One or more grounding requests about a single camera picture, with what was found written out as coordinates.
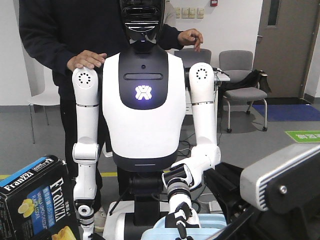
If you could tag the white humanoid robot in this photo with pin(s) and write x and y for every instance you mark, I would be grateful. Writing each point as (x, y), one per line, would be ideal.
(162, 127)

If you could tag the person in dark clothes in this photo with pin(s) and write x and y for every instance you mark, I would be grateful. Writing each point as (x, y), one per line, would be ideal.
(67, 34)

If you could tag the brown door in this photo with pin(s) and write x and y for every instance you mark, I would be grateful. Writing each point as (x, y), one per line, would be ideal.
(285, 43)

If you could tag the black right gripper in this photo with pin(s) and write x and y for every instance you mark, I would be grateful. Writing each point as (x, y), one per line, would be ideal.
(245, 222)

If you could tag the white plastic chair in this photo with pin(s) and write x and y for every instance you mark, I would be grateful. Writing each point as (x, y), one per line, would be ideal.
(49, 97)

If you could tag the black Franzzi cookie box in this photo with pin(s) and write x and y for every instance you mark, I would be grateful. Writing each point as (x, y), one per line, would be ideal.
(36, 203)

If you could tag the grey office chair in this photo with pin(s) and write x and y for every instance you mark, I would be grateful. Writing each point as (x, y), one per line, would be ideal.
(190, 57)
(244, 82)

